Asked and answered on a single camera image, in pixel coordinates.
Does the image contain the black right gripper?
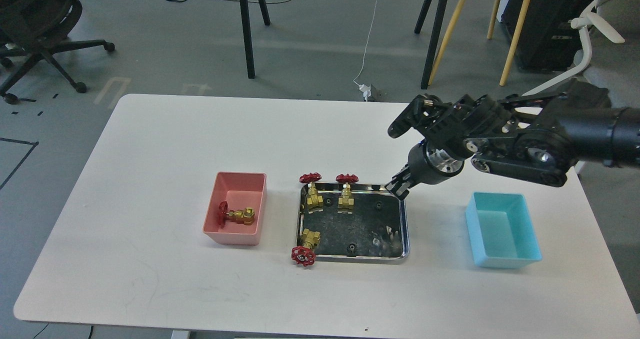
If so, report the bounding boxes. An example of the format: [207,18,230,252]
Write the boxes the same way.
[384,144,465,201]

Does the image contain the brass valve red handle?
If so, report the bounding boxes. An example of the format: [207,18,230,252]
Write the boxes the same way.
[291,228,321,267]
[335,173,359,214]
[217,201,256,228]
[299,172,324,214]

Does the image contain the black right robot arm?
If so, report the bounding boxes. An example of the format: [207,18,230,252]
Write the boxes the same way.
[385,79,639,200]

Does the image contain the blue plastic box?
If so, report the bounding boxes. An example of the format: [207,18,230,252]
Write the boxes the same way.
[465,191,543,269]

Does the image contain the pink plastic box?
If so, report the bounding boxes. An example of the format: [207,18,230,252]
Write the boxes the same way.
[202,172,266,246]

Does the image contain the steel tray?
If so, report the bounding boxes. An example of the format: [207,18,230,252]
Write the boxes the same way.
[294,182,410,263]

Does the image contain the white power adapter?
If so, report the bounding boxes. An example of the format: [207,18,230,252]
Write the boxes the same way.
[358,84,386,102]

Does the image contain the black tripod legs right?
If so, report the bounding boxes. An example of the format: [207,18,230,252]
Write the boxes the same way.
[414,0,448,90]

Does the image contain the black tripod legs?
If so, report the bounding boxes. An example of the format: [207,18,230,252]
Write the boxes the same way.
[238,0,271,80]
[414,0,448,90]

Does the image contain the wooden easel legs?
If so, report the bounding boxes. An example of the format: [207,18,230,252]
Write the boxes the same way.
[426,0,531,87]

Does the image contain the black tripod legs left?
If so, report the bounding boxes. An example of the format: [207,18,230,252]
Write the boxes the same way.
[238,0,271,80]

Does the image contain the white chair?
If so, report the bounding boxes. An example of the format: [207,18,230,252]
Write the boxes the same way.
[526,0,640,108]

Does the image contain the black office chair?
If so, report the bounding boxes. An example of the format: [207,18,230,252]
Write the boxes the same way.
[0,0,115,104]

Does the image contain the white cable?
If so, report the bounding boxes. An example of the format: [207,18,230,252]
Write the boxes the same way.
[353,0,383,87]

